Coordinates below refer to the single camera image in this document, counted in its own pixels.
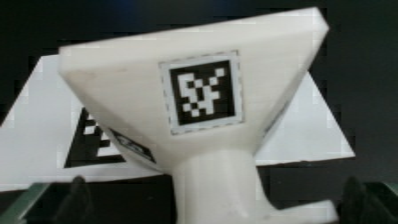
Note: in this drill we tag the white lamp base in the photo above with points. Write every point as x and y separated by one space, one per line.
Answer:
185 89

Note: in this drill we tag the white marker sheet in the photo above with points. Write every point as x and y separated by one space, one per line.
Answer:
37 131

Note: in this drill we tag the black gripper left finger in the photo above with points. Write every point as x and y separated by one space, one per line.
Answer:
53 203

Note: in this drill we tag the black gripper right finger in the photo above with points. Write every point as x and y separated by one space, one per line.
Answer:
368 202

